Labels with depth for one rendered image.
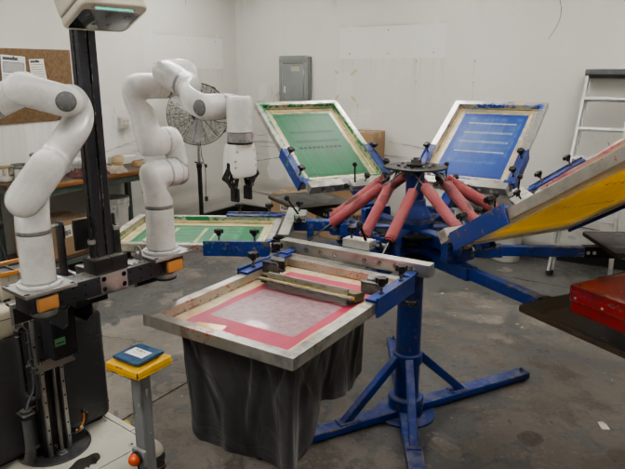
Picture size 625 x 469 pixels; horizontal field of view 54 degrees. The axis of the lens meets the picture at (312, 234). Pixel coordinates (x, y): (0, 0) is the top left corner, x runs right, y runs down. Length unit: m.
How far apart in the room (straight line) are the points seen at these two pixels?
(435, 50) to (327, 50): 1.25
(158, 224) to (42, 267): 0.42
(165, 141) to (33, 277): 0.60
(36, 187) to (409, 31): 5.22
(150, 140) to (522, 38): 4.59
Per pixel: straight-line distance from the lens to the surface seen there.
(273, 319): 2.02
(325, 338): 1.81
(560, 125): 6.09
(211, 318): 2.05
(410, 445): 3.04
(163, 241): 2.13
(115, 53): 6.47
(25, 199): 1.78
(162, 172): 2.08
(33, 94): 1.76
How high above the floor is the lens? 1.73
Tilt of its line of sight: 15 degrees down
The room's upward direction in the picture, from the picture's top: straight up
